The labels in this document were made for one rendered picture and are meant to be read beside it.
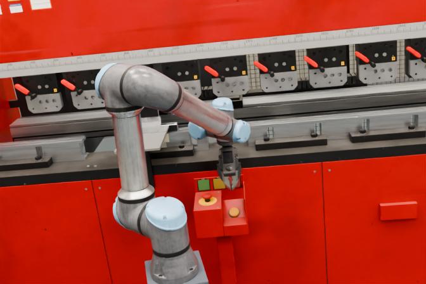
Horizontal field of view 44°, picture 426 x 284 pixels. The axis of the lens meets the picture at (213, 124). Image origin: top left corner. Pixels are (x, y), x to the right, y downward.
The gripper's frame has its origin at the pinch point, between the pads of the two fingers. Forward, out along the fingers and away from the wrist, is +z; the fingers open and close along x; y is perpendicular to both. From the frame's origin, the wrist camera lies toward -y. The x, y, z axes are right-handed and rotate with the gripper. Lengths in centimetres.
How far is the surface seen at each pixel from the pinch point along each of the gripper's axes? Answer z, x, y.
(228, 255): 29.4, 4.1, -2.7
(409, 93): -8, -84, 56
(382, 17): -51, -65, 33
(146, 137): -14.6, 33.1, 21.0
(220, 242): 23.1, 6.5, -2.2
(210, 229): 13.7, 9.6, -6.4
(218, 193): 6.2, 5.7, 7.0
